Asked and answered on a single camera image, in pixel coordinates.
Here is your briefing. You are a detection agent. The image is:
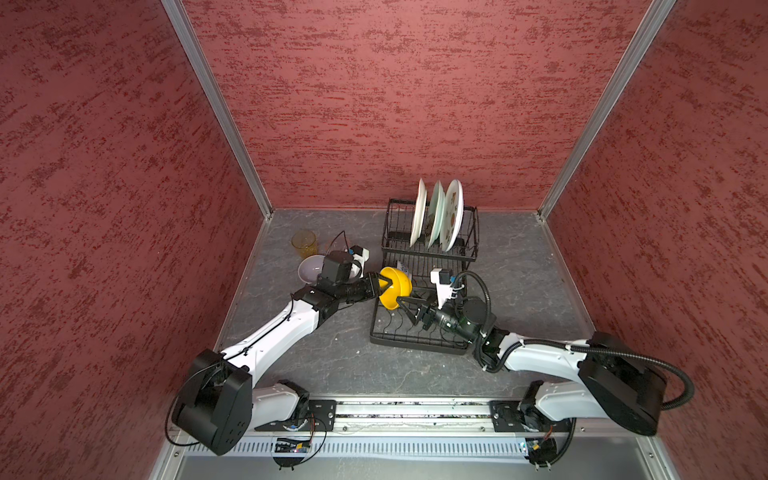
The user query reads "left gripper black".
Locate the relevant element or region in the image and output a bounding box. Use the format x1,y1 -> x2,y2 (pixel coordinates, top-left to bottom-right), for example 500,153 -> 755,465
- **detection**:
336,270 -> 392,302

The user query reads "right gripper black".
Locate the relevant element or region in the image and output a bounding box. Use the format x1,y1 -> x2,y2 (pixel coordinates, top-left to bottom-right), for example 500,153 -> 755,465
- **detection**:
397,287 -> 478,345

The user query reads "yellow bowl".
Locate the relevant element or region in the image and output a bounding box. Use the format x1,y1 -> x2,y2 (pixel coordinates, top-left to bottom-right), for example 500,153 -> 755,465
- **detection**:
379,267 -> 412,311

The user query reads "pale pink bowl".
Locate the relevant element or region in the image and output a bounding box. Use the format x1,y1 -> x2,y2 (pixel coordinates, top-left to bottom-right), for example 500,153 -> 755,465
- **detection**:
297,254 -> 325,285

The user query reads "amber transparent cup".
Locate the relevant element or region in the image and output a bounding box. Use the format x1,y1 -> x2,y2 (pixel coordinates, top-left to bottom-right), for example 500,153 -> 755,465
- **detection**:
291,229 -> 318,259

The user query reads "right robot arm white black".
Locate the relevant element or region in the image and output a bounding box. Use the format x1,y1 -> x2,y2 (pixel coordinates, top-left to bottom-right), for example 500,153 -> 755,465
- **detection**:
397,297 -> 680,436

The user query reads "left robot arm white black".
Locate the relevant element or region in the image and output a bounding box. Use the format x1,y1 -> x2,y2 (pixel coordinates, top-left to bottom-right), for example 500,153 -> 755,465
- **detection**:
166,273 -> 401,455

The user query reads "middle pale green plate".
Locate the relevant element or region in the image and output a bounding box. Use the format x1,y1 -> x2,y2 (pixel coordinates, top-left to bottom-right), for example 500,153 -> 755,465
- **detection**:
425,181 -> 446,248

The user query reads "right white floral plate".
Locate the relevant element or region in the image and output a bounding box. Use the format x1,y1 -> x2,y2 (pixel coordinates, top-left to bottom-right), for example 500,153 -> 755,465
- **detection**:
440,179 -> 464,252

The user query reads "right circuit board connector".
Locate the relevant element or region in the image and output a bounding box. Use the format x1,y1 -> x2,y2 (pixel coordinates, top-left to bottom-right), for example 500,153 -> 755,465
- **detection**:
525,438 -> 558,469

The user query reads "circuit board connector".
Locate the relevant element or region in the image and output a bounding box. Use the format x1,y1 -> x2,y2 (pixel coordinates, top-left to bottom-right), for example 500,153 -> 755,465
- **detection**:
272,438 -> 313,470
525,438 -> 558,469

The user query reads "left circuit board connector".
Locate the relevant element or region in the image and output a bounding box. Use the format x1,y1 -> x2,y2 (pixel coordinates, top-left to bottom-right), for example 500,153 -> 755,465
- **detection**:
272,438 -> 313,470

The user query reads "right corner aluminium profile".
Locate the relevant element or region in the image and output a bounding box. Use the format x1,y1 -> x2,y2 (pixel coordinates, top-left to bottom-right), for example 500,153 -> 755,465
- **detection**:
538,0 -> 676,223

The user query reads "black wire dish rack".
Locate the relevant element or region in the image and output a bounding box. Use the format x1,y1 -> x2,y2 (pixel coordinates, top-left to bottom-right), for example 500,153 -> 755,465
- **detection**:
369,197 -> 481,356

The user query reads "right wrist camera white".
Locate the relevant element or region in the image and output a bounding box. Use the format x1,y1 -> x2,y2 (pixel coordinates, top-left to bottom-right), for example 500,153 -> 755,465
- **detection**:
430,268 -> 463,309

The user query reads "aluminium rail front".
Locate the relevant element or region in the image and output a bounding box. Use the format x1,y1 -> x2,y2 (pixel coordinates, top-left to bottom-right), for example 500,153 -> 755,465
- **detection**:
173,395 -> 655,437

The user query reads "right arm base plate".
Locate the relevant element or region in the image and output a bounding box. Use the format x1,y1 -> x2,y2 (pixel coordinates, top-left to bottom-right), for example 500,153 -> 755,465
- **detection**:
489,400 -> 570,434

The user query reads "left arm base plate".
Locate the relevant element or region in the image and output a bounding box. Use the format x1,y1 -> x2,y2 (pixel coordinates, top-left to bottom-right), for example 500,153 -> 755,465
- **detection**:
254,399 -> 338,433

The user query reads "white slotted cable duct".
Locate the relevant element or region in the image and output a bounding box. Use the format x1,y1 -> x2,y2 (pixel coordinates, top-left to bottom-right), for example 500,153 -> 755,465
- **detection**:
182,436 -> 532,462

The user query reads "black corrugated cable hose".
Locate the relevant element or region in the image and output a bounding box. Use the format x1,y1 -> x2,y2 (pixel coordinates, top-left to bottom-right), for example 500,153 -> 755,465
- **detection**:
452,269 -> 696,468

